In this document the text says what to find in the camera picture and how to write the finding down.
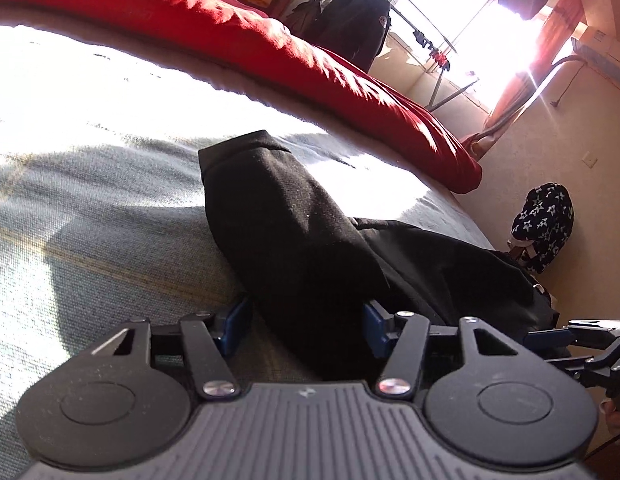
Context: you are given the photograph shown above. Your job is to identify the bed with teal plaid sheet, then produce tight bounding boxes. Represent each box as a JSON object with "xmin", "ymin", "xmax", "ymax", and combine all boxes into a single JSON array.
[{"xmin": 0, "ymin": 7, "xmax": 496, "ymax": 480}]

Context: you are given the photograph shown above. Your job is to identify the black pants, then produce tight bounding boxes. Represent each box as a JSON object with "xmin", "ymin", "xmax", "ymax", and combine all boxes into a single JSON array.
[{"xmin": 197, "ymin": 130, "xmax": 561, "ymax": 381}]

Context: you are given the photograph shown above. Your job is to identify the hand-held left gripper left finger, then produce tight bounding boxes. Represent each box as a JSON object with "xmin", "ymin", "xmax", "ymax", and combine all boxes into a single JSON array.
[{"xmin": 92, "ymin": 296, "xmax": 254, "ymax": 401}]

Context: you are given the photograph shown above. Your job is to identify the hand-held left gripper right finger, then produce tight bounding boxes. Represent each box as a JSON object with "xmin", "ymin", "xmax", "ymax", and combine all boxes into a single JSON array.
[{"xmin": 361, "ymin": 300, "xmax": 527, "ymax": 402}]

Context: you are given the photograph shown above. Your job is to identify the orange curtain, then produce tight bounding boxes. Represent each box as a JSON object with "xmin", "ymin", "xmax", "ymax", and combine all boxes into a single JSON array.
[{"xmin": 465, "ymin": 0, "xmax": 586, "ymax": 156}]

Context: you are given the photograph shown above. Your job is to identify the small hanging socks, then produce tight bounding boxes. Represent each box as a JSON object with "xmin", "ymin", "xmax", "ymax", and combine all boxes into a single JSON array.
[{"xmin": 412, "ymin": 30, "xmax": 451, "ymax": 72}]

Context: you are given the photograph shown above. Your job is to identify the white air conditioner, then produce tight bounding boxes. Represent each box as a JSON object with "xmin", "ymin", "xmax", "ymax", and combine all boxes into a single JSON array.
[{"xmin": 570, "ymin": 30, "xmax": 620, "ymax": 91}]

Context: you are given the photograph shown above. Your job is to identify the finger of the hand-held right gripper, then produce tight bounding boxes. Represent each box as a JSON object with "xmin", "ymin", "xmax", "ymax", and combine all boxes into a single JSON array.
[
  {"xmin": 522, "ymin": 320, "xmax": 620, "ymax": 350},
  {"xmin": 562, "ymin": 337, "xmax": 620, "ymax": 396}
]

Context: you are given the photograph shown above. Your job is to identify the red duvet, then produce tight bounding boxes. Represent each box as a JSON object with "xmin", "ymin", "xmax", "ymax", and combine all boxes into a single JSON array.
[{"xmin": 0, "ymin": 0, "xmax": 483, "ymax": 195}]

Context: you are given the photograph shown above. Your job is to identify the dark star print cloth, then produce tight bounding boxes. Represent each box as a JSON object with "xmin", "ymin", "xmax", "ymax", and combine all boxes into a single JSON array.
[{"xmin": 507, "ymin": 182, "xmax": 575, "ymax": 275}]

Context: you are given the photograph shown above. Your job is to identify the black hanging jacket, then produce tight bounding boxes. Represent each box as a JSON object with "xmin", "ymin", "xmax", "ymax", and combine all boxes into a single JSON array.
[{"xmin": 285, "ymin": 0, "xmax": 393, "ymax": 73}]

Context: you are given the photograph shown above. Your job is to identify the metal clothes drying rack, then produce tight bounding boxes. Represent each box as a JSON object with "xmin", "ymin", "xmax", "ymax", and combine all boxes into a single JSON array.
[{"xmin": 310, "ymin": 0, "xmax": 481, "ymax": 111}]

